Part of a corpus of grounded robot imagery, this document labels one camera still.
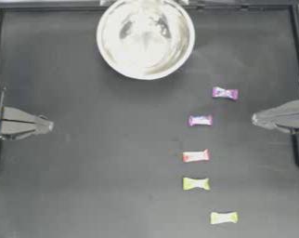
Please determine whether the red candy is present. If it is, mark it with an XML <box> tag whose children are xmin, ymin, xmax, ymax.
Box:
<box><xmin>183</xmin><ymin>149</ymin><xmax>211</xmax><ymax>164</ymax></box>

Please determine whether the steel bowl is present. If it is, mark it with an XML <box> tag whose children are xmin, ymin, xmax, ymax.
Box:
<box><xmin>96</xmin><ymin>0</ymin><xmax>198</xmax><ymax>81</ymax></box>

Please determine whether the green candy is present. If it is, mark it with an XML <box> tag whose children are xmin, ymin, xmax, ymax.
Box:
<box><xmin>183</xmin><ymin>177</ymin><xmax>212</xmax><ymax>192</ymax></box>
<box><xmin>210</xmin><ymin>211</ymin><xmax>239</xmax><ymax>225</ymax></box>

